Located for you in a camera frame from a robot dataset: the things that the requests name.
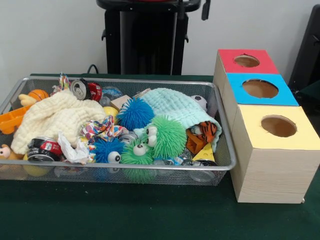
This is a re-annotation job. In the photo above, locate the mint green muslin cloth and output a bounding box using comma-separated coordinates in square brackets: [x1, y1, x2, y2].
[140, 88, 222, 152]

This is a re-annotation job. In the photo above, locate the shallow clear mesh bin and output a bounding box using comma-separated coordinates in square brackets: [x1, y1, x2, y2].
[0, 76, 237, 187]

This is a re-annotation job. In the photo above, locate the wooden box with three holes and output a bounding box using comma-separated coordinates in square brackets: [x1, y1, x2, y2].
[213, 48, 320, 204]

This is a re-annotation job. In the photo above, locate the large green spiky ball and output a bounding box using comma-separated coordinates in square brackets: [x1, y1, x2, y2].
[145, 116, 188, 160]

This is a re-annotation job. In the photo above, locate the blue spiky rubber ball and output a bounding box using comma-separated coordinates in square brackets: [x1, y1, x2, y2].
[116, 97, 155, 132]

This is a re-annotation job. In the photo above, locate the small green spiky ball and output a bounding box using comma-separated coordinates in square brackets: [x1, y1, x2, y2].
[120, 137, 157, 183]

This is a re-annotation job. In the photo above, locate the small soccer ball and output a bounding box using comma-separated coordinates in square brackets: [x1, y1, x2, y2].
[190, 95, 208, 112]

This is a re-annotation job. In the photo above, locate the orange tiger plush toy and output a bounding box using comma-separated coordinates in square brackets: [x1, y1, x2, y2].
[192, 121, 218, 144]

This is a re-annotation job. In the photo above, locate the blue spiky ball with eye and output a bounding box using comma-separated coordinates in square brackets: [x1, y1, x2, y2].
[90, 136, 126, 165]

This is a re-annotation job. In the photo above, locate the cream muslin cloth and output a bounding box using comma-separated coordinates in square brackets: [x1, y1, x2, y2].
[11, 90, 107, 155]

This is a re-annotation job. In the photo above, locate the red and black soda can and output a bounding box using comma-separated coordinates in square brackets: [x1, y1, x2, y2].
[26, 137, 63, 163]

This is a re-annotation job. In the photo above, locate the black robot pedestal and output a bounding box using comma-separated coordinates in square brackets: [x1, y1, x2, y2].
[101, 10, 190, 76]

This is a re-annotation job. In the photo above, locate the black cable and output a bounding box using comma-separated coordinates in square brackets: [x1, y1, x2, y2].
[87, 64, 101, 76]

